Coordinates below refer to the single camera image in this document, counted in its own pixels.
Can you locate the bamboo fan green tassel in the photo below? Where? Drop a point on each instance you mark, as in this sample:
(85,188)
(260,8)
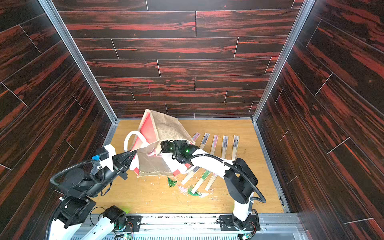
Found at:
(173,183)

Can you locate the green folding fan green tassel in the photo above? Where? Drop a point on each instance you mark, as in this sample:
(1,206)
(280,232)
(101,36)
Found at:
(193,190)

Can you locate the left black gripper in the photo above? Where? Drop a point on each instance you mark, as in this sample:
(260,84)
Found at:
(119,165)

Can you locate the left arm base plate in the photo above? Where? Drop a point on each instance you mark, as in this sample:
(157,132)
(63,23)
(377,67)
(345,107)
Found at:
(127,223)

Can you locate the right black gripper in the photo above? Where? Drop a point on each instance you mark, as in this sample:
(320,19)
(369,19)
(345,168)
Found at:
(167,146)

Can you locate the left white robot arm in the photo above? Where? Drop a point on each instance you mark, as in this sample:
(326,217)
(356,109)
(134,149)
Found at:
(81,183)

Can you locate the folding fan purple print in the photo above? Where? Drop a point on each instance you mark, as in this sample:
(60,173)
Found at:
(224,146)

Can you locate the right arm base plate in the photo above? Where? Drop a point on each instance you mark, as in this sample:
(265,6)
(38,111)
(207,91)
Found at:
(231,223)

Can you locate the folding fan pink tassel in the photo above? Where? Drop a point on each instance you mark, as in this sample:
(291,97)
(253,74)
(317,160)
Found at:
(214,144)

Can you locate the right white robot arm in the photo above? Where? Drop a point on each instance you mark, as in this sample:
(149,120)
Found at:
(240,180)

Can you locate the folding fan dark blue print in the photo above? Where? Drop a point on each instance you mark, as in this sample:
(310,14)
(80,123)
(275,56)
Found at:
(235,147)

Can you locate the folding fan grey print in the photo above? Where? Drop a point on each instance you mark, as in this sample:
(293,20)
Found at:
(204,140)

